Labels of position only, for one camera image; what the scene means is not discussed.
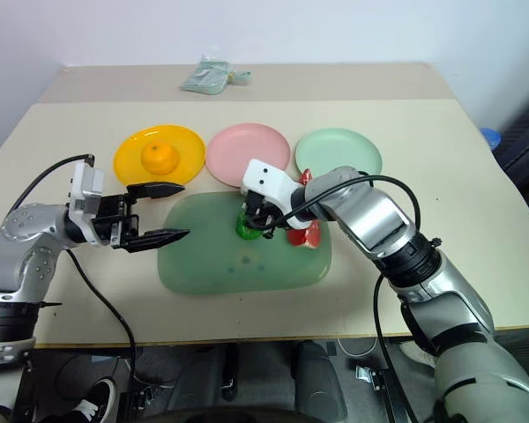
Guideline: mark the black ribbed object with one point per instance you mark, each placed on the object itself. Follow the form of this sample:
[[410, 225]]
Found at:
[[526, 132]]

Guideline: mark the red toy fruit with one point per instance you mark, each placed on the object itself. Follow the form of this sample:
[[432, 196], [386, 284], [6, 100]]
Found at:
[[306, 235]]

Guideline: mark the metal floor bracket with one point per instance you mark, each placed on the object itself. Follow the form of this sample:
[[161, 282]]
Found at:
[[374, 376]]

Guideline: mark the clear plastic bag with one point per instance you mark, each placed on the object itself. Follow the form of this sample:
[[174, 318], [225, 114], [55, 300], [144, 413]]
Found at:
[[205, 77]]

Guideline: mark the dark rounded shape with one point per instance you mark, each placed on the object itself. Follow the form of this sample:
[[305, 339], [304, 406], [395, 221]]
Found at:
[[317, 379]]

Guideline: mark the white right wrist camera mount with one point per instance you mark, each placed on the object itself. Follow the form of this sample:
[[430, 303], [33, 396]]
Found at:
[[266, 178]]

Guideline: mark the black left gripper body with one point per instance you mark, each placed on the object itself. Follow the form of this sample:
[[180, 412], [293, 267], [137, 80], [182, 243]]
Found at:
[[114, 220]]

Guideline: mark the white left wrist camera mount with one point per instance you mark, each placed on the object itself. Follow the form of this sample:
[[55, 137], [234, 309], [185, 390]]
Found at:
[[87, 187]]

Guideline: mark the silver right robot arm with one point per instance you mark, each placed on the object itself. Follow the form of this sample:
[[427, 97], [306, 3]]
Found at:
[[423, 273]]

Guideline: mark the blue round object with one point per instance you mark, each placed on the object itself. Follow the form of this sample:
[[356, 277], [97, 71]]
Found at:
[[491, 138]]

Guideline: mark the pink plate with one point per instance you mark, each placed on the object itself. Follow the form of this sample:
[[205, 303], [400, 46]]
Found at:
[[233, 150]]

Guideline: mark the yellow plate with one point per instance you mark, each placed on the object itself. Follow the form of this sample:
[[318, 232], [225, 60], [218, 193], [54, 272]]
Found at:
[[128, 163]]

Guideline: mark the green toy vegetable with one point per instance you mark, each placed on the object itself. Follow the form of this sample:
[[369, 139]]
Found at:
[[244, 231]]

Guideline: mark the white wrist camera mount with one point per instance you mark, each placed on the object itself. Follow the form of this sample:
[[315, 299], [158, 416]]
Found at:
[[266, 178], [87, 187]]

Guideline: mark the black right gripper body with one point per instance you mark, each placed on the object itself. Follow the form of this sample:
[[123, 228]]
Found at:
[[264, 207]]

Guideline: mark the orange mandarin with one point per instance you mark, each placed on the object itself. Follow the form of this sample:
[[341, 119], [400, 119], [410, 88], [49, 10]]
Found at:
[[160, 158]]

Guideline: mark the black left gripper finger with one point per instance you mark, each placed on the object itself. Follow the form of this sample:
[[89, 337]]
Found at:
[[158, 239], [156, 190]]

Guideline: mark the translucent green tray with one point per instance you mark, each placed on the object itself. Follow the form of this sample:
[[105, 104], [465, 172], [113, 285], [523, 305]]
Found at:
[[211, 264]]

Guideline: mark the black and white shoe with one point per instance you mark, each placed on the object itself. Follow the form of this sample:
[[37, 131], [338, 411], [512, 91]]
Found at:
[[90, 403]]

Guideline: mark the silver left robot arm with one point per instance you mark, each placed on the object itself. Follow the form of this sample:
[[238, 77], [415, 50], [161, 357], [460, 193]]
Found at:
[[24, 247]]

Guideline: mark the light green plate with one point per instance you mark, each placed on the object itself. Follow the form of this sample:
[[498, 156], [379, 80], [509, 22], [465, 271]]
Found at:
[[335, 152]]

